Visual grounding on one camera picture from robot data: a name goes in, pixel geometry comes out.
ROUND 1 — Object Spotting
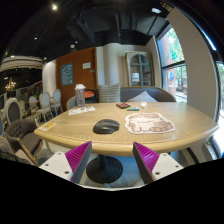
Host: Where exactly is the round back grey chair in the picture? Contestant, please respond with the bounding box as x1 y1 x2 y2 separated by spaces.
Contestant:
3 98 22 126

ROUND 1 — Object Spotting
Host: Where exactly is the white grey cushion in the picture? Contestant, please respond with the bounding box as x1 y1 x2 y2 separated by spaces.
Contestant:
129 91 155 102

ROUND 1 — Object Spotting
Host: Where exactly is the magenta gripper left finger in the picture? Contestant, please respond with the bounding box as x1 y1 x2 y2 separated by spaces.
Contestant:
40 141 92 184

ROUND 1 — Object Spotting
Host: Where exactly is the dark red small box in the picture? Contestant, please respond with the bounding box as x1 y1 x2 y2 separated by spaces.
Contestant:
116 103 130 109

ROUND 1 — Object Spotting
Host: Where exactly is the dark grey tufted armchair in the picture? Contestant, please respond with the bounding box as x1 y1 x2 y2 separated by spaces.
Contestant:
5 119 43 165

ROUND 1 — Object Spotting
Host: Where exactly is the arched wooden cabinet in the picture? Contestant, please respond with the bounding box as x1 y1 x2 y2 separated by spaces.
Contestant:
125 51 155 87

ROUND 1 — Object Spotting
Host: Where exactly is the striped cushion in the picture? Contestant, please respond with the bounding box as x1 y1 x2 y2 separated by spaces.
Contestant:
99 84 120 103

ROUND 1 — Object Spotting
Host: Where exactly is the white wall notice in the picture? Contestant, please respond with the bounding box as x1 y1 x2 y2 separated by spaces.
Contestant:
83 62 91 69

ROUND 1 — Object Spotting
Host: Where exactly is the small white round object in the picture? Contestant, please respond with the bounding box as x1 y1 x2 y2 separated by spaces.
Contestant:
140 102 147 109

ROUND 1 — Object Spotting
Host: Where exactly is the green small card box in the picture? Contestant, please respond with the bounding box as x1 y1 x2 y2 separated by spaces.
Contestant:
127 107 140 111

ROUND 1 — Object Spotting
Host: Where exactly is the black table pedestal base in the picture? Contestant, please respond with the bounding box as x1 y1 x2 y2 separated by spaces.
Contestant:
86 155 123 184

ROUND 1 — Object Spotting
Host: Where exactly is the blue wall poster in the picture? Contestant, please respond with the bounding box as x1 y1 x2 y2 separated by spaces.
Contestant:
61 63 73 86

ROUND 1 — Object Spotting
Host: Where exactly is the cat-shaped mouse pad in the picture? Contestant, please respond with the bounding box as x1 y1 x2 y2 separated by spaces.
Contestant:
125 112 175 134

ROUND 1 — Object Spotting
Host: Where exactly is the yellow sticker card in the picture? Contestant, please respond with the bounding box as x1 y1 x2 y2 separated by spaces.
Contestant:
39 122 55 131

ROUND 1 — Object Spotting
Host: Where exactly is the grey sofa bench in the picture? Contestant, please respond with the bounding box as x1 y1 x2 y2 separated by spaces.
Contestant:
120 87 175 102

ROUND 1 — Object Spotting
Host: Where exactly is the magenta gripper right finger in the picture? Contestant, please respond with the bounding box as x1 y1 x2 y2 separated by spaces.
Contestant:
133 142 182 184

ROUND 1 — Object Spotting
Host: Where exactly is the gold chandelier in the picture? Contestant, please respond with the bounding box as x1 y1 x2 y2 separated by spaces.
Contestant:
5 79 16 92

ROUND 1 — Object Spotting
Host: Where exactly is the orange round side table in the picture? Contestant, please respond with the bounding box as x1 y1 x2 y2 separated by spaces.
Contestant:
84 90 95 103

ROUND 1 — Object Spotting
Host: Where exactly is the white dining chair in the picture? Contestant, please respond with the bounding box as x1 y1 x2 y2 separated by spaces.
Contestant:
37 92 52 118
52 89 63 111
29 96 39 116

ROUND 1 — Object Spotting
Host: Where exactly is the black computer mouse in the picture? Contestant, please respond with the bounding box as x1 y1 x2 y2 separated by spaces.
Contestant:
93 119 120 134

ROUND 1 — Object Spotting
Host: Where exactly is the white paper menu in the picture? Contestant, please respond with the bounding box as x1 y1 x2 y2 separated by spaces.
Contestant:
68 106 96 115

